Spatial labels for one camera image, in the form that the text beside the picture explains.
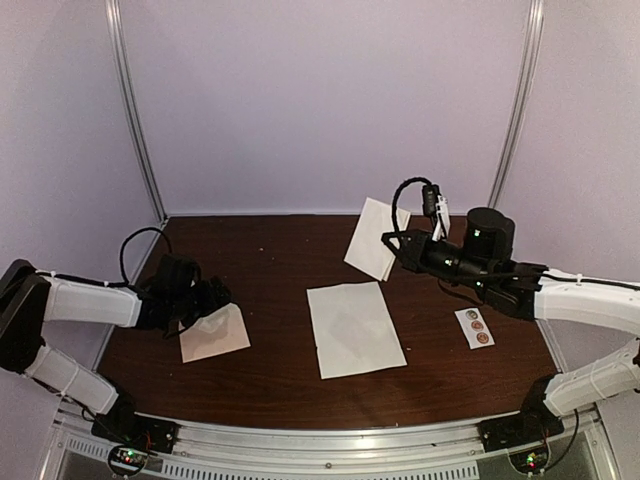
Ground right black camera cable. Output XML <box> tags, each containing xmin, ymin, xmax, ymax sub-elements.
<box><xmin>392</xmin><ymin>175</ymin><xmax>434</xmax><ymax>236</ymax></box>

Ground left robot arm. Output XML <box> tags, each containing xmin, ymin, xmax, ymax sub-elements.
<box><xmin>1</xmin><ymin>254</ymin><xmax>231</xmax><ymax>444</ymax></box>

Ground aluminium frame post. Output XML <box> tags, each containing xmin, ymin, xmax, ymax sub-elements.
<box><xmin>105</xmin><ymin>0</ymin><xmax>167</xmax><ymax>222</ymax></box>
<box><xmin>488</xmin><ymin>0</ymin><xmax>544</xmax><ymax>209</ymax></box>

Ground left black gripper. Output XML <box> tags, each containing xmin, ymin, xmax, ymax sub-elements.
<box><xmin>169</xmin><ymin>277</ymin><xmax>230</xmax><ymax>329</ymax></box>

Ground sticker strip with seals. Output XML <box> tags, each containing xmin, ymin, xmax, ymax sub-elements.
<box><xmin>454</xmin><ymin>308</ymin><xmax>495</xmax><ymax>350</ymax></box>

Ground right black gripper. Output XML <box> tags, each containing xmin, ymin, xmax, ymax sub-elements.
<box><xmin>382</xmin><ymin>229</ymin><xmax>493</xmax><ymax>293</ymax></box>

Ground white letter paper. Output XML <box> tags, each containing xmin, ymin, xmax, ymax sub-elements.
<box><xmin>344</xmin><ymin>197</ymin><xmax>395</xmax><ymax>282</ymax></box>

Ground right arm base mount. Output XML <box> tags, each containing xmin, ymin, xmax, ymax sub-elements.
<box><xmin>478</xmin><ymin>413</ymin><xmax>564</xmax><ymax>476</ymax></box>

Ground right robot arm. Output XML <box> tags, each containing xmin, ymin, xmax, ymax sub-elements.
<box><xmin>381</xmin><ymin>207</ymin><xmax>639</xmax><ymax>442</ymax></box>

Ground cream envelope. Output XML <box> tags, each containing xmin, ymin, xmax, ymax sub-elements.
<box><xmin>179</xmin><ymin>303</ymin><xmax>251</xmax><ymax>363</ymax></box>

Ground right aluminium frame post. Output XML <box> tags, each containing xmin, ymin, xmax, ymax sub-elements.
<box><xmin>488</xmin><ymin>0</ymin><xmax>544</xmax><ymax>209</ymax></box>

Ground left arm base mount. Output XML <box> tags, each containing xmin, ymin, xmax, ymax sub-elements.
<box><xmin>91</xmin><ymin>415</ymin><xmax>179</xmax><ymax>477</ymax></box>

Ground left black braided cable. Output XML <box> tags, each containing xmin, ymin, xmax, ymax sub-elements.
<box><xmin>118</xmin><ymin>227</ymin><xmax>174</xmax><ymax>286</ymax></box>

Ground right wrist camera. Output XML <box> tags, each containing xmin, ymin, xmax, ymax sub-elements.
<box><xmin>422</xmin><ymin>183</ymin><xmax>451</xmax><ymax>242</ymax></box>

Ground white paper sheet on table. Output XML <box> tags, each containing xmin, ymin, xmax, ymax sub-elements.
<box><xmin>307</xmin><ymin>282</ymin><xmax>407</xmax><ymax>380</ymax></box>

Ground left aluminium frame post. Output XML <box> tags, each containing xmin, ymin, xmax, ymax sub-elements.
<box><xmin>105</xmin><ymin>0</ymin><xmax>167</xmax><ymax>222</ymax></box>

